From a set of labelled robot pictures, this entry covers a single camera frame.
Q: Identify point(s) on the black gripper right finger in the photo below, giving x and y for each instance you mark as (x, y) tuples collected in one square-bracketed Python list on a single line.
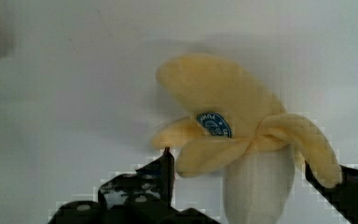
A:
[(344, 197)]

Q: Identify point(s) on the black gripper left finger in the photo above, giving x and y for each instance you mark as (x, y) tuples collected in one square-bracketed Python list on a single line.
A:
[(144, 197)]

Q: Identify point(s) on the yellow plush banana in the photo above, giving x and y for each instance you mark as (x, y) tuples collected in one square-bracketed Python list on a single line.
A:
[(235, 125)]

